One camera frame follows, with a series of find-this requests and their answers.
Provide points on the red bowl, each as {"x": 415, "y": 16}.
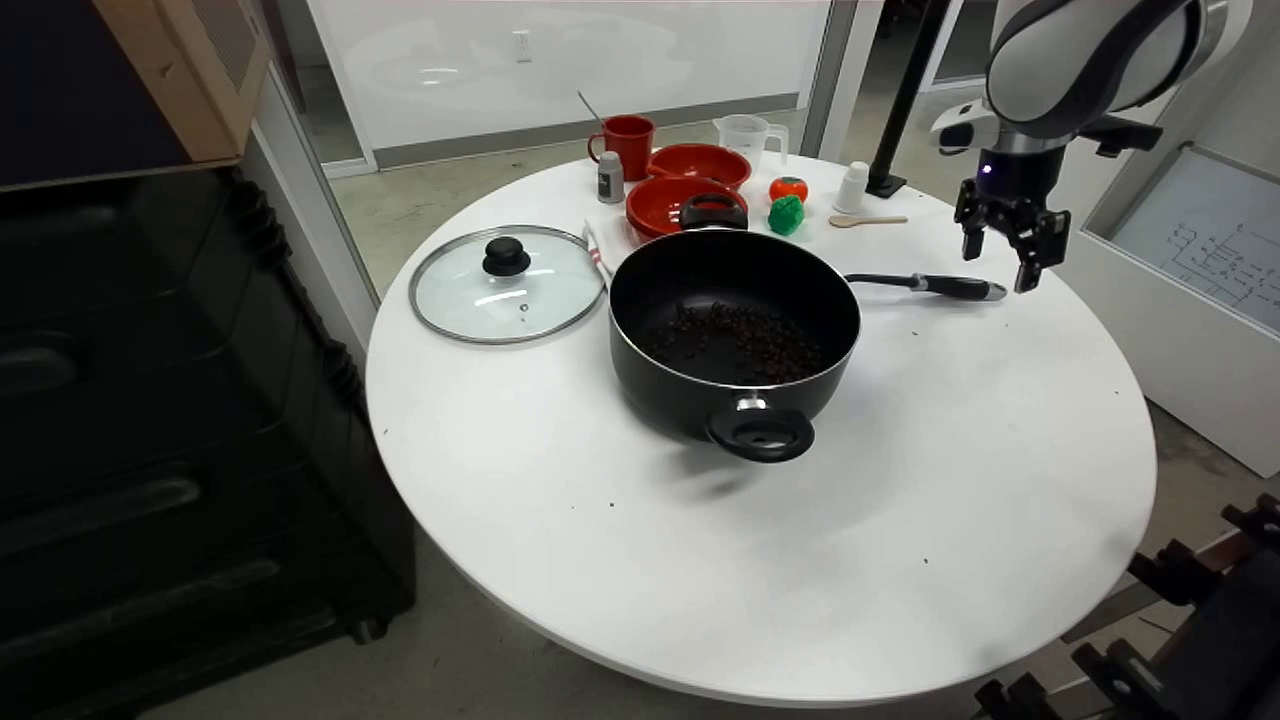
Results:
{"x": 655, "y": 208}
{"x": 701, "y": 165}

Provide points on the black cooking pot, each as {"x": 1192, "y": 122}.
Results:
{"x": 732, "y": 332}

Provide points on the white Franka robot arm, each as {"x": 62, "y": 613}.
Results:
{"x": 1080, "y": 61}

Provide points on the clear plastic measuring cup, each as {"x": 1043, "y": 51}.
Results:
{"x": 751, "y": 137}

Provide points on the green toy vegetable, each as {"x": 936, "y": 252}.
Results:
{"x": 787, "y": 219}

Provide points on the grey glass wall frame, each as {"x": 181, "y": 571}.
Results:
{"x": 840, "y": 74}

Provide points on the white red packet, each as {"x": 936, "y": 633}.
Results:
{"x": 601, "y": 252}

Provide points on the orange toy vegetable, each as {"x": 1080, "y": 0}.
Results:
{"x": 788, "y": 190}

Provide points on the small black cup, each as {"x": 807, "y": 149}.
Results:
{"x": 714, "y": 212}

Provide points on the small grey can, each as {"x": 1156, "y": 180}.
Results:
{"x": 609, "y": 176}

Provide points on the glass lid black knob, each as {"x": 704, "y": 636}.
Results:
{"x": 504, "y": 285}

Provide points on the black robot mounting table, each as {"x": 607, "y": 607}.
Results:
{"x": 1240, "y": 655}

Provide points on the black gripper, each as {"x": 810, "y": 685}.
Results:
{"x": 1022, "y": 195}

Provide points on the small wooden spoon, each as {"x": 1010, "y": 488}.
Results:
{"x": 866, "y": 220}

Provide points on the black camera stand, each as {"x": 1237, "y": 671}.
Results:
{"x": 914, "y": 94}

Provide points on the black drawer cabinet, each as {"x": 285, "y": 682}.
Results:
{"x": 173, "y": 427}

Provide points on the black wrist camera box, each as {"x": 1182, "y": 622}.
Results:
{"x": 1127, "y": 137}

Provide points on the red mug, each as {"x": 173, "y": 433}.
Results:
{"x": 631, "y": 147}

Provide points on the small white plastic cup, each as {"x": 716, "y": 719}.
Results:
{"x": 855, "y": 190}

